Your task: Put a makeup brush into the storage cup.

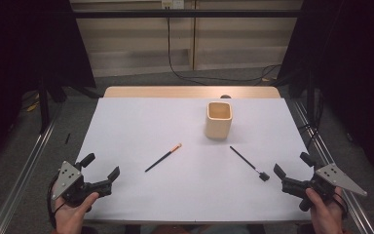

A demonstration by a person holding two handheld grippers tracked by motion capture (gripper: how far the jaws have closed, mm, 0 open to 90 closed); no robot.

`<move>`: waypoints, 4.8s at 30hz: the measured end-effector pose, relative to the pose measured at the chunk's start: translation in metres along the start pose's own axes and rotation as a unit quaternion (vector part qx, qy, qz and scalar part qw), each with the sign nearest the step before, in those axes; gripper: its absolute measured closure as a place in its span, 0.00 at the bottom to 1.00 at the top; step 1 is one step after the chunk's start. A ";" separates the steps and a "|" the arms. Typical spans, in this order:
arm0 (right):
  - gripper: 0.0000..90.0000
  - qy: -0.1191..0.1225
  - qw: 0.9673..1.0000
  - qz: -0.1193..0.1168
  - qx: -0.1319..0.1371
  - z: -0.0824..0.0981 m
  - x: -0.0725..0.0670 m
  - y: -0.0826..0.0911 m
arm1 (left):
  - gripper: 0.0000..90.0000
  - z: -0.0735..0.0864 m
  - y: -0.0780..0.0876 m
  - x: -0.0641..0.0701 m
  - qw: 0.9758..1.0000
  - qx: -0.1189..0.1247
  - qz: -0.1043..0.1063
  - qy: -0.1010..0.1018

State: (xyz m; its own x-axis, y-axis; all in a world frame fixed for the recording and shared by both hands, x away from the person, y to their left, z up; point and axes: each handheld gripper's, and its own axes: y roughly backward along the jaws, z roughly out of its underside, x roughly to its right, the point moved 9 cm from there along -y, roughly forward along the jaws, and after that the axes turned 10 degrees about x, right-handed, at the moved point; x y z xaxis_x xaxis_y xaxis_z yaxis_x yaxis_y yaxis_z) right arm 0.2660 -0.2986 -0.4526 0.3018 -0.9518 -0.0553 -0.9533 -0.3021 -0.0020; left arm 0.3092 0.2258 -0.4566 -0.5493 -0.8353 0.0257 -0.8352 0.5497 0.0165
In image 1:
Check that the white wall socket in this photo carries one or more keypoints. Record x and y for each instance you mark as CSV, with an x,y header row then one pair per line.
x,y
172,4

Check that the black brush with orange tip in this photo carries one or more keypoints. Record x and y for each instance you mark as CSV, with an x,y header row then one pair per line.
x,y
162,158

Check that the black horizontal metal bar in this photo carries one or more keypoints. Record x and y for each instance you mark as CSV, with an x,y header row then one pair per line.
x,y
207,13

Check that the aluminium floor rail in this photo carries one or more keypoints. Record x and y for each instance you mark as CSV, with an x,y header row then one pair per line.
x,y
362,221
22,180

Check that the black brush with black head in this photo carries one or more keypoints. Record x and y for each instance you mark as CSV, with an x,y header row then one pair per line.
x,y
264,176

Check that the wooden table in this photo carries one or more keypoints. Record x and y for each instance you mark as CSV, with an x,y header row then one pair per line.
x,y
175,92

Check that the person's left hand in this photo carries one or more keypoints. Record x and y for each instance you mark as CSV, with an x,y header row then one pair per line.
x,y
69,217

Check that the black metal stand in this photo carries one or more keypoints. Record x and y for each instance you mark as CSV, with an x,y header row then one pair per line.
x,y
44,104

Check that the white table sheet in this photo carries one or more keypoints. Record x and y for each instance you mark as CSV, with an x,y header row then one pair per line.
x,y
181,195

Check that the beige square cup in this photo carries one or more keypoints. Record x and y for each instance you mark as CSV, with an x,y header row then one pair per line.
x,y
218,128

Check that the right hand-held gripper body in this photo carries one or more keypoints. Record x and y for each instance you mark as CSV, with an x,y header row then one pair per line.
x,y
321,187

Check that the black curtain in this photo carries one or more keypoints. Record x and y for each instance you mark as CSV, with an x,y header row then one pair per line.
x,y
354,65
19,48

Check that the person's right hand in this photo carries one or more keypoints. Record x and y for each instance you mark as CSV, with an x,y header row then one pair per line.
x,y
328,217

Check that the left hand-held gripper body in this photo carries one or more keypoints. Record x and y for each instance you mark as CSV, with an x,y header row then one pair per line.
x,y
73,190

